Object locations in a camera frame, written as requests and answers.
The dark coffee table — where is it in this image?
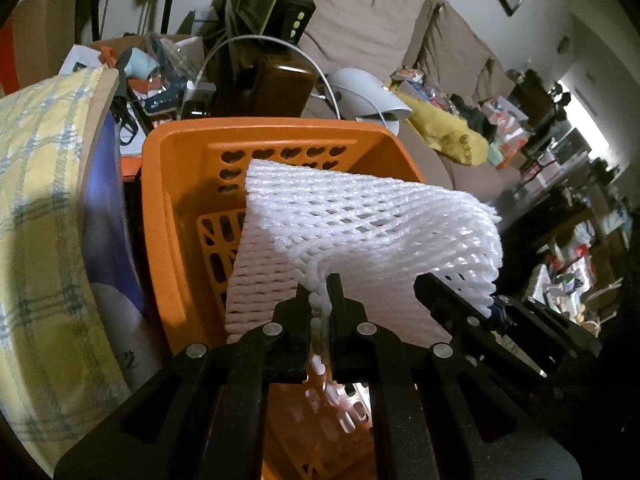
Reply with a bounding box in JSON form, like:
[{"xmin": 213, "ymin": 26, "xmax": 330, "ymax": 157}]
[{"xmin": 492, "ymin": 160, "xmax": 632, "ymax": 311}]

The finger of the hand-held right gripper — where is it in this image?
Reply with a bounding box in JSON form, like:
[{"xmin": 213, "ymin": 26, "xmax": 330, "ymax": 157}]
[
  {"xmin": 487, "ymin": 294, "xmax": 521, "ymax": 333},
  {"xmin": 414, "ymin": 272, "xmax": 506, "ymax": 361}
]

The green black device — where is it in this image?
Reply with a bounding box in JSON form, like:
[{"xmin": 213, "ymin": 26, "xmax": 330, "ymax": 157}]
[{"xmin": 236, "ymin": 0, "xmax": 317, "ymax": 44}]

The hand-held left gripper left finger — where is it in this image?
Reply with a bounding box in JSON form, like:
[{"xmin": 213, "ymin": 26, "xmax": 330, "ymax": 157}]
[{"xmin": 54, "ymin": 285, "xmax": 313, "ymax": 480}]

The blue white bag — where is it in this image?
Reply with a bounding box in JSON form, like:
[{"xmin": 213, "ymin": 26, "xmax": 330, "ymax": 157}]
[{"xmin": 87, "ymin": 110, "xmax": 168, "ymax": 392}]

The brown sofa cushion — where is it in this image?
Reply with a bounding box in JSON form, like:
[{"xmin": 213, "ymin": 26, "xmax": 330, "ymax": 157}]
[
  {"xmin": 284, "ymin": 0, "xmax": 437, "ymax": 81},
  {"xmin": 415, "ymin": 2, "xmax": 496, "ymax": 96},
  {"xmin": 480, "ymin": 55, "xmax": 517, "ymax": 97}
]

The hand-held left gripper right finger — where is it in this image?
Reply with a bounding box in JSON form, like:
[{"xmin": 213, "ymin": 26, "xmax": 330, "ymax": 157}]
[{"xmin": 326, "ymin": 272, "xmax": 583, "ymax": 480}]

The white curved device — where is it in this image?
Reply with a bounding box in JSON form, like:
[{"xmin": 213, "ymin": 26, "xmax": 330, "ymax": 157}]
[{"xmin": 327, "ymin": 69, "xmax": 412, "ymax": 136}]

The yellow cloth on sofa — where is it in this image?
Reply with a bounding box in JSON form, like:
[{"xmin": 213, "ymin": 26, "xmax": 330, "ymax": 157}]
[{"xmin": 400, "ymin": 91, "xmax": 490, "ymax": 167}]

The white cable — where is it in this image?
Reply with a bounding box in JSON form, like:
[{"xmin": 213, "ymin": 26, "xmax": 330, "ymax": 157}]
[{"xmin": 192, "ymin": 35, "xmax": 401, "ymax": 137}]

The yellow plaid tablecloth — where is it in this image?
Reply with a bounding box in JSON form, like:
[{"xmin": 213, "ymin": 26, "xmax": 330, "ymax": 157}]
[{"xmin": 0, "ymin": 66, "xmax": 132, "ymax": 476}]

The brown sofa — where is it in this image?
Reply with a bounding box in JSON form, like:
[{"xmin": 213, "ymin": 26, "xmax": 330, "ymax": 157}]
[{"xmin": 207, "ymin": 0, "xmax": 526, "ymax": 202}]

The orange plastic basket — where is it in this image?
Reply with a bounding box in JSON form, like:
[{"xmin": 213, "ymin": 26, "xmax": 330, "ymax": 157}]
[{"xmin": 141, "ymin": 117, "xmax": 427, "ymax": 480}]

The dark brown container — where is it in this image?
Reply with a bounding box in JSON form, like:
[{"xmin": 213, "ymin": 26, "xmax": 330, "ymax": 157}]
[{"xmin": 234, "ymin": 50, "xmax": 319, "ymax": 120}]

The white foam net sheet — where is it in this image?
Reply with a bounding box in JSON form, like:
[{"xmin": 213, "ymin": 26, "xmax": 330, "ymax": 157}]
[{"xmin": 225, "ymin": 159, "xmax": 503, "ymax": 436}]

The open cardboard clutter box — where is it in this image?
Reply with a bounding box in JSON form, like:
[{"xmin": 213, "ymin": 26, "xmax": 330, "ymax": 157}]
[{"xmin": 59, "ymin": 35, "xmax": 217, "ymax": 127}]

